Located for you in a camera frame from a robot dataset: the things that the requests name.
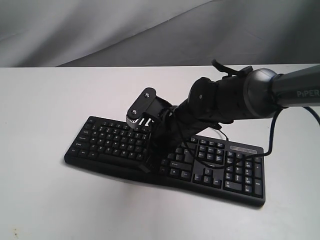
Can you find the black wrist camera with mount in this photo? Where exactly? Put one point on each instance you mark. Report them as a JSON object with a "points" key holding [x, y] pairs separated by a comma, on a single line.
{"points": [[148, 106]]}

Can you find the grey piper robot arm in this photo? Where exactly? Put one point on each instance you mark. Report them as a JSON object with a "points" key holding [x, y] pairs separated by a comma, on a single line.
{"points": [[244, 94]]}

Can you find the black acer keyboard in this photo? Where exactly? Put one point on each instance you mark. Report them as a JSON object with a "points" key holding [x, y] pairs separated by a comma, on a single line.
{"points": [[202, 165]]}

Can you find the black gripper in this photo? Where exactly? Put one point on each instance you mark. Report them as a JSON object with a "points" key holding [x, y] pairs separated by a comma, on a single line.
{"points": [[178, 125]]}

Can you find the grey backdrop cloth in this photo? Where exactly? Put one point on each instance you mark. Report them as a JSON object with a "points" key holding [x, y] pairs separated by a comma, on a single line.
{"points": [[128, 33]]}

